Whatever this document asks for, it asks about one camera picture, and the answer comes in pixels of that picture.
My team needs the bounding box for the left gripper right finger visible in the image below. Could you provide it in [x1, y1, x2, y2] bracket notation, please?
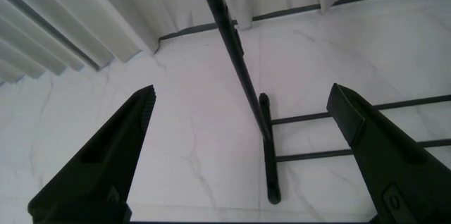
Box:
[326, 82, 451, 223]

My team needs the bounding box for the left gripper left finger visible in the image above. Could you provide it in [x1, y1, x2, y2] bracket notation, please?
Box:
[27, 85, 157, 223]

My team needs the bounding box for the black clothes rack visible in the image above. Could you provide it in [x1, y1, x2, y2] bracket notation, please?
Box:
[194, 0, 451, 205]

